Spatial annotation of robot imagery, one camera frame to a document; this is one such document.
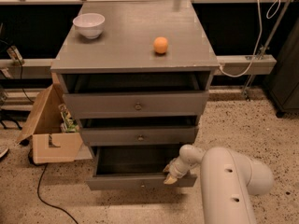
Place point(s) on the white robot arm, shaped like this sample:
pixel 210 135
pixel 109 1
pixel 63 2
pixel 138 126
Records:
pixel 227 178

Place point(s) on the grey top drawer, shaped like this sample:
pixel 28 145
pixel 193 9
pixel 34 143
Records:
pixel 136 104

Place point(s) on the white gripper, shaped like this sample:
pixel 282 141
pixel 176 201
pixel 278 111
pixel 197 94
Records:
pixel 177 170

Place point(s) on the grey middle drawer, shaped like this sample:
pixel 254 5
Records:
pixel 138 136

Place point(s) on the cardboard box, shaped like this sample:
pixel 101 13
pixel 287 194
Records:
pixel 43 128

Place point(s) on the orange fruit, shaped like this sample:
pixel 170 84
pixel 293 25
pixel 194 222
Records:
pixel 160 45

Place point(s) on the green package in box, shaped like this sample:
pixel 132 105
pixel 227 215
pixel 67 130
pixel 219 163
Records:
pixel 69 125

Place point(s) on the grey bottom drawer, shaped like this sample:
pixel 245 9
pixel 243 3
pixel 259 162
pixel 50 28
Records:
pixel 131 167

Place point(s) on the grey drawer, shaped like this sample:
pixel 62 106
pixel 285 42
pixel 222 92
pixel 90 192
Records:
pixel 138 136
pixel 136 104
pixel 131 167

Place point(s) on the metal window rail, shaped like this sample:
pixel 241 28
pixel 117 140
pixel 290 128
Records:
pixel 40 68

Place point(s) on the white bowl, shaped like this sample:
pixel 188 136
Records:
pixel 90 25

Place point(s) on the metal stand pole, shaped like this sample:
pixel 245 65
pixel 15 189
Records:
pixel 258 54

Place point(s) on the dark grey side cabinet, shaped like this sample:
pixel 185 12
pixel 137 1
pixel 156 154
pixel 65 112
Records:
pixel 282 85

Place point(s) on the grey drawer cabinet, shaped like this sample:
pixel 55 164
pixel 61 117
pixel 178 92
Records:
pixel 123 59

